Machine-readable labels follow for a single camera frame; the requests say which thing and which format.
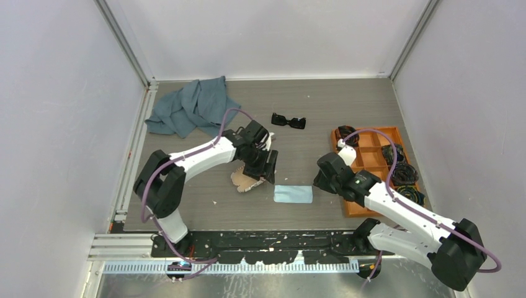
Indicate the orange compartment tray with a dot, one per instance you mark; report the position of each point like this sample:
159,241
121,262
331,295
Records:
369,156

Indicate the brown black rolled belt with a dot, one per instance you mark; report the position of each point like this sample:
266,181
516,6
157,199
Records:
347,133

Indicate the patterned glasses case tan lining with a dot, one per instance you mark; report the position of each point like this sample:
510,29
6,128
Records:
244,183

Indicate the crumpled grey-blue cloth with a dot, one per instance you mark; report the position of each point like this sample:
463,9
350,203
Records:
200,104

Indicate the black sunglasses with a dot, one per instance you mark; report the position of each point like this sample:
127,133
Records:
281,120

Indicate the blue yellow rolled belt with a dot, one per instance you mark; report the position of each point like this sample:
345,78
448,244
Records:
411,193

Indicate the white slotted cable duct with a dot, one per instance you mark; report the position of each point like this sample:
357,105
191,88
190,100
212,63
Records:
158,267

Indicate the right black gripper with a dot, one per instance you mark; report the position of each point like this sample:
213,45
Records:
319,180

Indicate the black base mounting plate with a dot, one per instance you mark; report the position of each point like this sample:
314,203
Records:
265,246

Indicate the light blue cleaning cloth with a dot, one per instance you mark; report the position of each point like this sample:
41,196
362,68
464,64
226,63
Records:
293,194

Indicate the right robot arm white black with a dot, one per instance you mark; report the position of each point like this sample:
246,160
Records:
452,250

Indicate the dark braided rolled belt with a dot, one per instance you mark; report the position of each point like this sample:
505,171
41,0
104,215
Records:
404,174

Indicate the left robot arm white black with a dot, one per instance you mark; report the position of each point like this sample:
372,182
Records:
161,182

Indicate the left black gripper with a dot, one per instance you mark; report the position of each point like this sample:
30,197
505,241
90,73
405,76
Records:
264,169

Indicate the camouflage rolled belt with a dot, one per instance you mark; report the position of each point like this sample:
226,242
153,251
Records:
389,155

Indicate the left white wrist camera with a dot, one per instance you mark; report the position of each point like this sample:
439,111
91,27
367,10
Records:
268,141

